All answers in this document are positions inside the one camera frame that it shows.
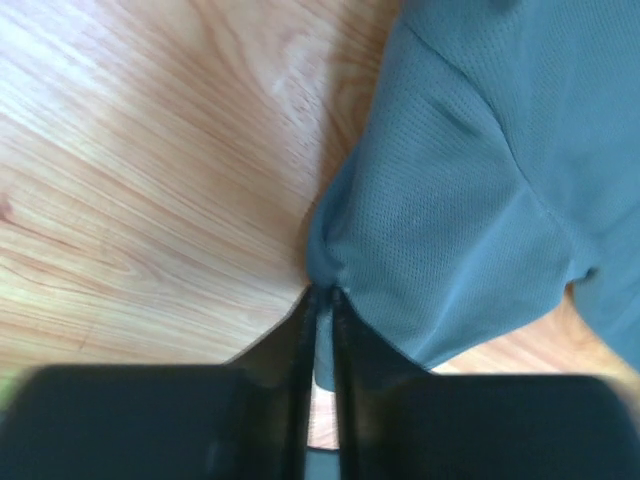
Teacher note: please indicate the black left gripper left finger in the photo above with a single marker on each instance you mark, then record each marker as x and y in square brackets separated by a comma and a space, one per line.
[243, 419]

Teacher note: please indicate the grey t-shirt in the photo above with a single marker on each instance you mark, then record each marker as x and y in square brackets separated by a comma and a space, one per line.
[499, 165]

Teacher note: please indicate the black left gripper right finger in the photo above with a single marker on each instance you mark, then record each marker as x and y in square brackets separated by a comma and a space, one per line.
[399, 421]

